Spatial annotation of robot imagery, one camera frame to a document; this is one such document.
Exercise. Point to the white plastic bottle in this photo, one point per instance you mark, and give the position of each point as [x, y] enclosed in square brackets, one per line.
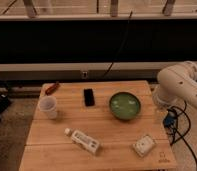
[87, 142]

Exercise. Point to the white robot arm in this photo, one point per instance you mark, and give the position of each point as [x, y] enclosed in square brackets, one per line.
[176, 81]

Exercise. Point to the green ceramic bowl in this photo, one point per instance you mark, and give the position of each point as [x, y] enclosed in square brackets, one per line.
[124, 106]

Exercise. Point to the black rectangular block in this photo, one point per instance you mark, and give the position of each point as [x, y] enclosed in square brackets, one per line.
[89, 97]

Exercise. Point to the translucent plastic cup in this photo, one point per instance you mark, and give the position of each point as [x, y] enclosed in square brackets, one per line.
[48, 105]

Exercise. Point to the white square box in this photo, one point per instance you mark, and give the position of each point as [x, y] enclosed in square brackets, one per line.
[144, 145]

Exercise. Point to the blue connector plug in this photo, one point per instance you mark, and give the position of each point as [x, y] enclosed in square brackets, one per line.
[170, 120]

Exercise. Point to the red-brown handled tool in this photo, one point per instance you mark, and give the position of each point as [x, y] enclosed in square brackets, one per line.
[52, 88]

